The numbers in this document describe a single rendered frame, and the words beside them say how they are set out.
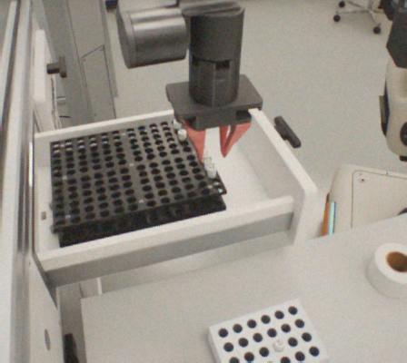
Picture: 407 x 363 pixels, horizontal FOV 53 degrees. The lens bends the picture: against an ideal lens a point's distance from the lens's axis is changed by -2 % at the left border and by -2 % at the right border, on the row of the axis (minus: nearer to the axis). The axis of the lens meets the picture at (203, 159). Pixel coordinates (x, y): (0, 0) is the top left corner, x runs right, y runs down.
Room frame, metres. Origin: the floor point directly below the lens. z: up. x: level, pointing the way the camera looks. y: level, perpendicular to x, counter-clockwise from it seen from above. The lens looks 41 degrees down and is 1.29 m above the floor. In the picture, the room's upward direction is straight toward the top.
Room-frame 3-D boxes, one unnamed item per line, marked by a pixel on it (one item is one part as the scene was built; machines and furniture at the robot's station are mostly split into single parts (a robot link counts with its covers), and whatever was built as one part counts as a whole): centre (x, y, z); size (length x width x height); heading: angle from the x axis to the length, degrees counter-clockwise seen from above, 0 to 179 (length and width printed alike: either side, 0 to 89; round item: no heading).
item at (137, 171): (0.44, 0.10, 0.87); 0.22 x 0.18 x 0.06; 107
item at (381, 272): (0.34, -0.28, 0.78); 0.07 x 0.07 x 0.04
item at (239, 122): (0.42, -0.01, 0.98); 0.07 x 0.07 x 0.09; 16
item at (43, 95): (0.70, 0.31, 0.87); 0.29 x 0.02 x 0.11; 17
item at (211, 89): (0.42, -0.01, 1.05); 0.10 x 0.07 x 0.07; 106
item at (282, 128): (0.50, -0.12, 0.91); 0.07 x 0.04 x 0.01; 17
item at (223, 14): (0.41, -0.01, 1.11); 0.07 x 0.06 x 0.07; 110
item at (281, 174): (0.49, -0.09, 0.87); 0.29 x 0.02 x 0.11; 17
